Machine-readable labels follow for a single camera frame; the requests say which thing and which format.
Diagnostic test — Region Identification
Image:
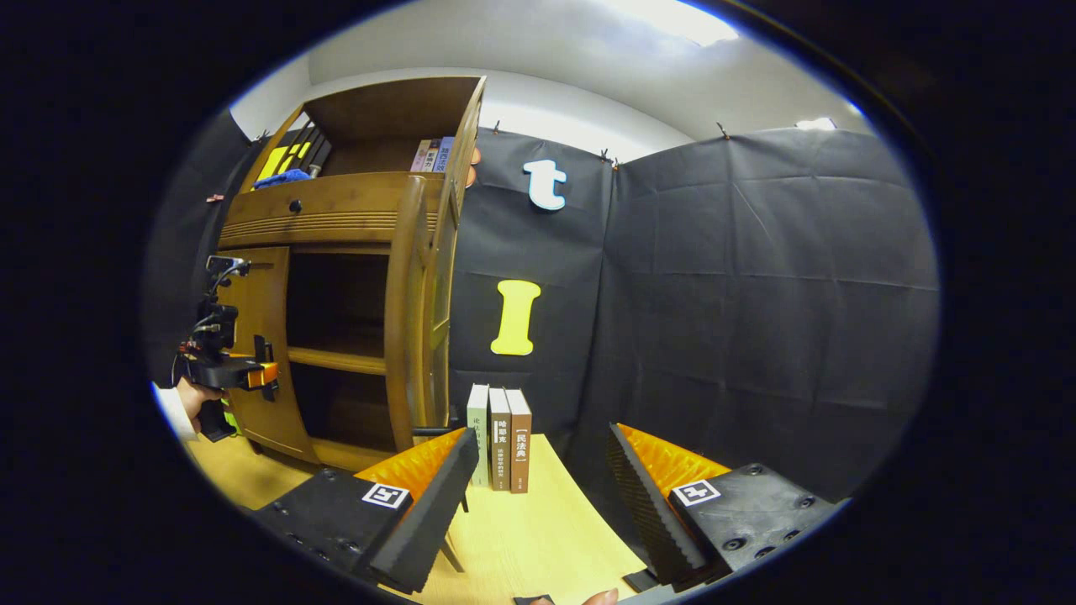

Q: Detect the white and brown book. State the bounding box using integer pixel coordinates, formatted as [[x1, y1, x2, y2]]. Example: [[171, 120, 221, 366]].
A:
[[488, 387, 514, 493]]

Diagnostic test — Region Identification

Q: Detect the blue towel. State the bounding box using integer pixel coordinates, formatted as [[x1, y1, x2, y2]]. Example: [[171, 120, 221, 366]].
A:
[[251, 168, 314, 191]]

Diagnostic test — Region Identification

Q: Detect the wooden double-door shoe cabinet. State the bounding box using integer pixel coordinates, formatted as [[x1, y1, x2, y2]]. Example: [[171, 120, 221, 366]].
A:
[[214, 76, 487, 473]]

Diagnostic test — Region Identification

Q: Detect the wooden cabinet door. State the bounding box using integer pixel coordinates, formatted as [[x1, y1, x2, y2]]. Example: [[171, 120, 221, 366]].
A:
[[384, 175, 462, 455], [217, 245, 321, 465]]

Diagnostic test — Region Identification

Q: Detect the pale green book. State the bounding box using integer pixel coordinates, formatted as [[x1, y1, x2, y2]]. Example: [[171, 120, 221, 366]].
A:
[[467, 384, 492, 489]]

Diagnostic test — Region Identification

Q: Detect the wooden inner cabinet shelf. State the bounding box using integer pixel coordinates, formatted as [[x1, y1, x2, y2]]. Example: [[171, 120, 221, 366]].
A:
[[287, 345, 388, 376]]

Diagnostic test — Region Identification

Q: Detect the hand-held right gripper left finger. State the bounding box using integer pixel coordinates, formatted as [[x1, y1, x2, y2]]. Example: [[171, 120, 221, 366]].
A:
[[252, 427, 481, 595]]

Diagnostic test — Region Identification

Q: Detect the wooden cabinet drawer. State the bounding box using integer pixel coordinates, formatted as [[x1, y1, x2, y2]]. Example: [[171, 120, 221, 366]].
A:
[[221, 171, 444, 246]]

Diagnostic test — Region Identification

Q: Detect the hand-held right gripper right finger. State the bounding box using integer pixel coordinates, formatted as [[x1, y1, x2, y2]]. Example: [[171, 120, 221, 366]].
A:
[[607, 423, 842, 590]]

